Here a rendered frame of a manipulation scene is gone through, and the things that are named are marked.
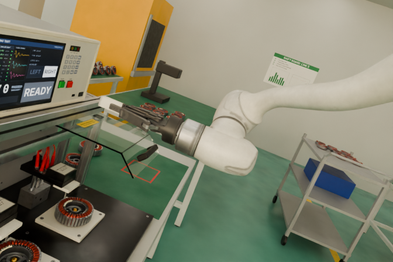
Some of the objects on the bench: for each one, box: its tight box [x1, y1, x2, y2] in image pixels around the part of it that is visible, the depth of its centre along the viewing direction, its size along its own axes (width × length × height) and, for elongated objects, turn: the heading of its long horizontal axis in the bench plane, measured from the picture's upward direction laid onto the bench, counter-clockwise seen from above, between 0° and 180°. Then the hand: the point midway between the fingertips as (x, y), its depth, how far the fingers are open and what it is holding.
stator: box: [54, 197, 94, 227], centre depth 90 cm, size 11×11×4 cm
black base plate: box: [0, 175, 154, 262], centre depth 79 cm, size 47×64×2 cm
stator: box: [0, 240, 42, 262], centre depth 66 cm, size 11×11×4 cm
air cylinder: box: [18, 180, 51, 209], centre depth 91 cm, size 5×8×6 cm
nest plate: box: [35, 197, 105, 243], centre depth 90 cm, size 15×15×1 cm
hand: (111, 104), depth 78 cm, fingers closed
